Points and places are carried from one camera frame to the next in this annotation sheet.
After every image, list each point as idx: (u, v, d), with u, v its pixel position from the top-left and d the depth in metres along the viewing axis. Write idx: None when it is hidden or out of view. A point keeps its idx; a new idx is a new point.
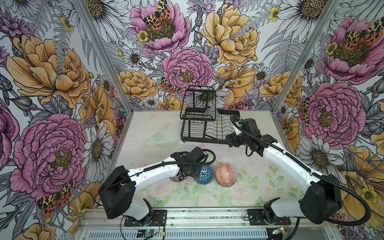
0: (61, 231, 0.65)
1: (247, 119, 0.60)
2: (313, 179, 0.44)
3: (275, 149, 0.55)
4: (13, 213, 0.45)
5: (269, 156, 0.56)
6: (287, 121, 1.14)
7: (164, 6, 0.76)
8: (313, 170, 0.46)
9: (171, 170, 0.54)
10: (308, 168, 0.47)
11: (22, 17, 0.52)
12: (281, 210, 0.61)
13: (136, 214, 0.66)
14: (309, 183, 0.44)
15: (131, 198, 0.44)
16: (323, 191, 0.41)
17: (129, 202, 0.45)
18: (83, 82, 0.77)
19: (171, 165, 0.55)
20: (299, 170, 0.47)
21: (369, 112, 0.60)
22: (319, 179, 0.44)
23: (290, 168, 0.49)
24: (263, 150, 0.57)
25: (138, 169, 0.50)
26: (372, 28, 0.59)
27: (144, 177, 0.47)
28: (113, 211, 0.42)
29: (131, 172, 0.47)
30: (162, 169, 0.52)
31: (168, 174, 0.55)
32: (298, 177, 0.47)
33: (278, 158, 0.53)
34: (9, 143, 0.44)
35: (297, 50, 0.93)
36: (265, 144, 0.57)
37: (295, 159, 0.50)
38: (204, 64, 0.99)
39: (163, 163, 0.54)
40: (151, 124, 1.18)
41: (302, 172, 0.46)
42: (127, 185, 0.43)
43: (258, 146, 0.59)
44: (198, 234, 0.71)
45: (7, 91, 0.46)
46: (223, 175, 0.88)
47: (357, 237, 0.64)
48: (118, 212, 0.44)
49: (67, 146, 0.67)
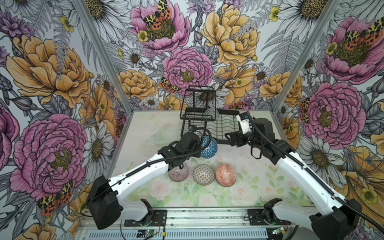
0: (61, 231, 0.65)
1: (264, 121, 0.57)
2: (335, 203, 0.40)
3: (293, 162, 0.49)
4: (13, 213, 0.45)
5: (285, 167, 0.51)
6: (287, 121, 1.14)
7: (164, 6, 0.76)
8: (335, 194, 0.42)
9: (159, 169, 0.51)
10: (331, 190, 0.42)
11: (22, 17, 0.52)
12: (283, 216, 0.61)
13: (136, 215, 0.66)
14: (331, 208, 0.40)
15: (118, 206, 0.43)
16: (345, 218, 0.37)
17: (119, 210, 0.43)
18: (83, 82, 0.77)
19: (158, 164, 0.51)
20: (320, 191, 0.43)
21: (369, 112, 0.60)
22: (342, 204, 0.40)
23: (308, 186, 0.45)
24: (279, 160, 0.52)
25: (120, 177, 0.45)
26: (372, 28, 0.59)
27: (127, 184, 0.44)
28: (102, 221, 0.41)
29: (112, 181, 0.44)
30: (148, 169, 0.49)
31: (157, 173, 0.52)
32: (318, 199, 0.43)
33: (296, 173, 0.48)
34: (9, 144, 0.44)
35: (297, 50, 0.93)
36: (281, 153, 0.51)
37: (316, 177, 0.45)
38: (204, 64, 0.99)
39: (148, 164, 0.50)
40: (151, 124, 1.18)
41: (324, 195, 0.42)
42: (108, 196, 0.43)
43: (272, 151, 0.53)
44: (198, 234, 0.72)
45: (7, 91, 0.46)
46: (223, 175, 0.88)
47: (358, 237, 0.64)
48: (109, 221, 0.43)
49: (67, 146, 0.67)
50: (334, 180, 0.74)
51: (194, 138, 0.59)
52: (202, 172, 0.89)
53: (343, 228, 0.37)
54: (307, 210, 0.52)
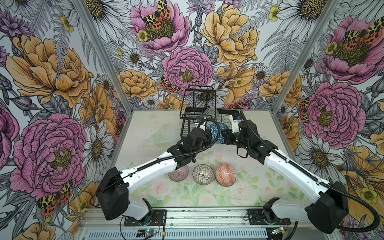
0: (61, 231, 0.65)
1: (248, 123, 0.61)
2: (321, 189, 0.42)
3: (278, 158, 0.52)
4: (13, 213, 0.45)
5: (271, 164, 0.54)
6: (287, 121, 1.14)
7: (164, 6, 0.76)
8: (319, 180, 0.44)
9: (168, 166, 0.52)
10: (315, 177, 0.45)
11: (22, 17, 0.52)
12: (283, 214, 0.60)
13: (137, 214, 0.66)
14: (318, 194, 0.42)
15: (127, 199, 0.43)
16: (333, 202, 0.39)
17: (127, 202, 0.44)
18: (83, 82, 0.77)
19: (167, 161, 0.52)
20: (306, 179, 0.45)
21: (369, 112, 0.60)
22: (327, 188, 0.42)
23: (296, 177, 0.47)
24: (266, 158, 0.55)
25: (131, 170, 0.47)
26: (372, 28, 0.59)
27: (138, 178, 0.45)
28: (110, 213, 0.41)
29: (124, 173, 0.45)
30: (158, 166, 0.50)
31: (166, 170, 0.52)
32: (305, 188, 0.46)
33: (282, 168, 0.51)
34: (9, 144, 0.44)
35: (297, 50, 0.93)
36: (266, 152, 0.55)
37: (299, 167, 0.48)
38: (204, 64, 0.99)
39: (159, 160, 0.52)
40: (151, 125, 1.18)
41: (309, 182, 0.45)
42: (120, 187, 0.42)
43: (258, 153, 0.56)
44: (198, 234, 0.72)
45: (7, 90, 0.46)
46: (223, 175, 0.88)
47: (357, 237, 0.64)
48: (117, 213, 0.44)
49: (67, 146, 0.67)
50: (334, 180, 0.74)
51: (199, 137, 0.57)
52: (202, 172, 0.89)
53: (334, 214, 0.39)
54: (303, 203, 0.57)
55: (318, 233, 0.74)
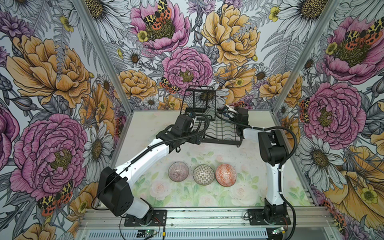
0: (61, 231, 0.65)
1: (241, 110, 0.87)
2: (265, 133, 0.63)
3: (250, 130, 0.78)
4: (13, 213, 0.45)
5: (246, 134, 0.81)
6: (287, 121, 1.14)
7: (164, 6, 0.76)
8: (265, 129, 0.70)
9: (161, 151, 0.53)
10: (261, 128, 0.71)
11: (22, 17, 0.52)
12: (271, 193, 0.67)
13: (138, 212, 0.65)
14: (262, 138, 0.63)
15: (129, 191, 0.43)
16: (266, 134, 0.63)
17: (131, 196, 0.45)
18: (83, 82, 0.77)
19: (158, 147, 0.53)
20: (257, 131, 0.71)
21: (369, 112, 0.60)
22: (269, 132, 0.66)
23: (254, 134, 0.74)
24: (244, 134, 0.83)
25: (125, 164, 0.47)
26: (372, 28, 0.59)
27: (134, 169, 0.46)
28: (118, 208, 0.42)
29: (119, 169, 0.45)
30: (151, 153, 0.51)
31: (159, 155, 0.53)
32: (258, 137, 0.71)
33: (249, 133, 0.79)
34: (9, 144, 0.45)
35: (297, 50, 0.93)
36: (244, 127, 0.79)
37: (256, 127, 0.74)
38: (204, 64, 0.99)
39: (150, 148, 0.52)
40: (151, 125, 1.18)
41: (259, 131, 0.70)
42: (119, 182, 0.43)
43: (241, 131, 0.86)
44: (198, 234, 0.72)
45: (7, 91, 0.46)
46: (223, 175, 0.88)
47: (358, 236, 0.64)
48: (125, 207, 0.45)
49: (67, 146, 0.67)
50: (335, 180, 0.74)
51: (188, 119, 0.62)
52: (202, 172, 0.89)
53: (266, 142, 0.62)
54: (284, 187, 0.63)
55: (318, 233, 0.74)
